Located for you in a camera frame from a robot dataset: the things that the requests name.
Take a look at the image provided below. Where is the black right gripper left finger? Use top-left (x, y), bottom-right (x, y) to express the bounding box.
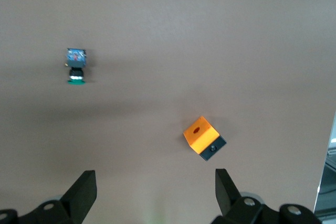
top-left (61, 170), bottom-right (98, 223)

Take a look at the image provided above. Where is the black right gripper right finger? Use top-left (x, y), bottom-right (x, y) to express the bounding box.
top-left (215, 168), bottom-right (242, 216)

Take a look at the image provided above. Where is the green push button switch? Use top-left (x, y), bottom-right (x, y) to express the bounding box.
top-left (64, 48), bottom-right (88, 86)

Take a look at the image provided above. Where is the orange and black button box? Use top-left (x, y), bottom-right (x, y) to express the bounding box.
top-left (183, 115), bottom-right (227, 162)

